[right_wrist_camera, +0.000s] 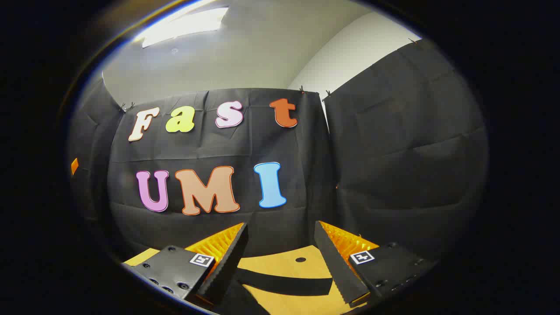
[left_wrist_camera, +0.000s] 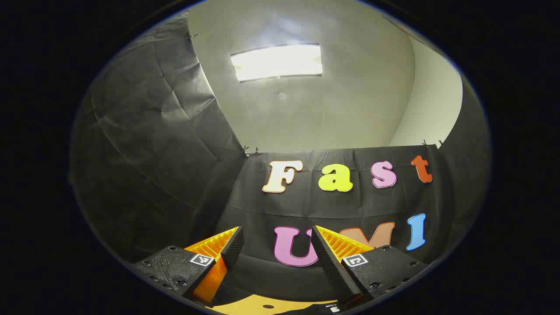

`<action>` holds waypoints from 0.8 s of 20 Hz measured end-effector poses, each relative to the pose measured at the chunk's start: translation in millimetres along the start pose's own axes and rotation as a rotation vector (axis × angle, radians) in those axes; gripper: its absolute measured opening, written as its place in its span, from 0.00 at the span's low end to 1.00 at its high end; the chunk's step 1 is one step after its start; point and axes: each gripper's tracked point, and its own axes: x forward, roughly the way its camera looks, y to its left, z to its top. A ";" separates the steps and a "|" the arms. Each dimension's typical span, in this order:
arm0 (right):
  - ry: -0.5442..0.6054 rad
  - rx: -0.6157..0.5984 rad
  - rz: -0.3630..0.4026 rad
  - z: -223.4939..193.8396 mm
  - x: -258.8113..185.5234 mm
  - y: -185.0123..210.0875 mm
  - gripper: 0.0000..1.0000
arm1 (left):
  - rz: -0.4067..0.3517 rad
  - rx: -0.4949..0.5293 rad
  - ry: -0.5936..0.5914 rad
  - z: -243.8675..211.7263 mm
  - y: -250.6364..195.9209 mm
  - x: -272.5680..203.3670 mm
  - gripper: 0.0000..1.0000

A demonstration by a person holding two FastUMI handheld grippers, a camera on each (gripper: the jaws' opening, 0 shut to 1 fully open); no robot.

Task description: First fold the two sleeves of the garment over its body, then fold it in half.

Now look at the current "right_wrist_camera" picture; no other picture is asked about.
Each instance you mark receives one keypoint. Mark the black backdrop cloth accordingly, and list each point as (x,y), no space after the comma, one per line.
(393,175)

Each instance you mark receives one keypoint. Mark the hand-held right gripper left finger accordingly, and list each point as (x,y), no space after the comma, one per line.
(227,262)

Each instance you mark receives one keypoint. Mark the ceiling light panel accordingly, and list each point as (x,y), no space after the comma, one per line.
(183,24)

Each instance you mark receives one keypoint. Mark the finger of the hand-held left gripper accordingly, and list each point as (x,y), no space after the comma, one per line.
(74,166)

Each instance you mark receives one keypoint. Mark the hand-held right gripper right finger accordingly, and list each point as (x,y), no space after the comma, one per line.
(337,267)

